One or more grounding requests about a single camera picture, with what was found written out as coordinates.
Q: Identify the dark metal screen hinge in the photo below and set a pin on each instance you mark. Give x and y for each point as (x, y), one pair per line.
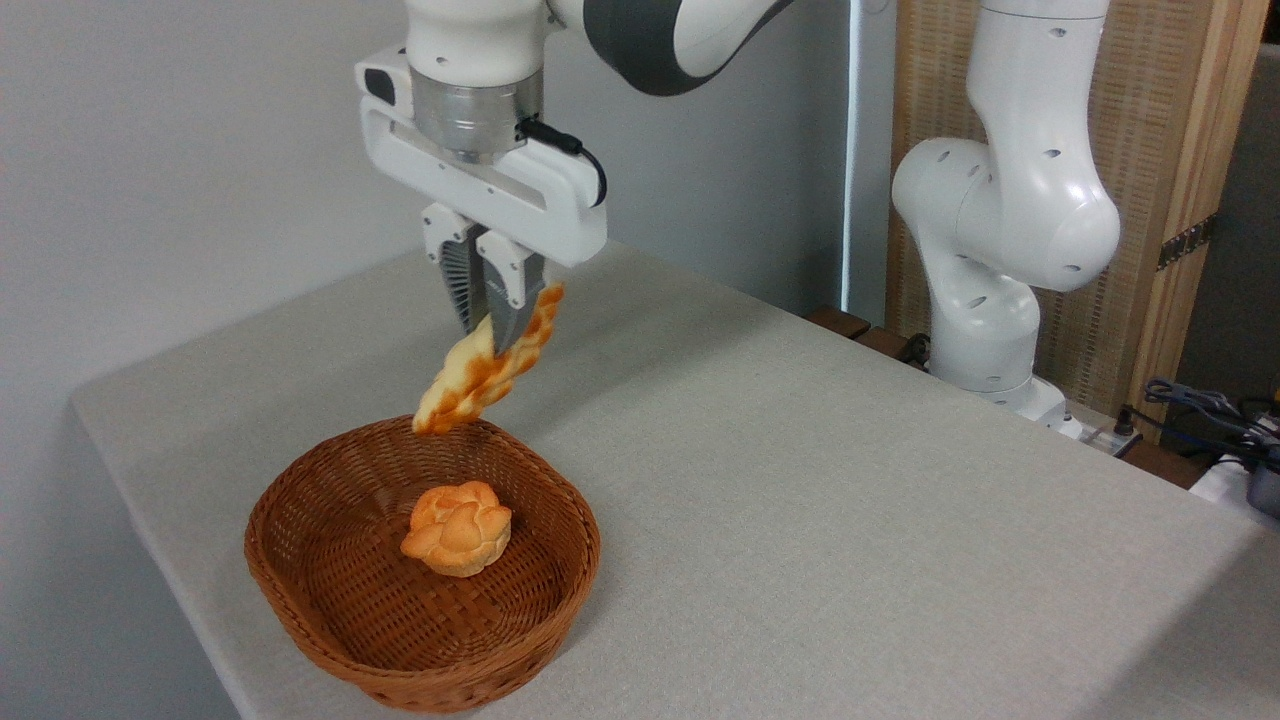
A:
(1187, 242)

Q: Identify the long twisted bread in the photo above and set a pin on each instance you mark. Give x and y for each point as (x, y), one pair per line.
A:
(470, 385)

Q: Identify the round knotted bread roll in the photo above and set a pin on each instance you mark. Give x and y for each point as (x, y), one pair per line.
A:
(458, 530)

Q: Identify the brown wicker basket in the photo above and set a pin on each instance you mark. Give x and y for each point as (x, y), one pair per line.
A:
(420, 630)

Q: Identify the wooden rattan folding screen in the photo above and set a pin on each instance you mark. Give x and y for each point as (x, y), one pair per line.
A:
(1160, 120)

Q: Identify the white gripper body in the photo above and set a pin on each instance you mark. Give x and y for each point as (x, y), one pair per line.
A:
(550, 215)

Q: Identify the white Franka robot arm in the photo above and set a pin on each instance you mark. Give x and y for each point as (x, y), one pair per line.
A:
(1010, 200)

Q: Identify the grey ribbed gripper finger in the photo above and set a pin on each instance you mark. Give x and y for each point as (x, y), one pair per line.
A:
(510, 290)
(460, 275)

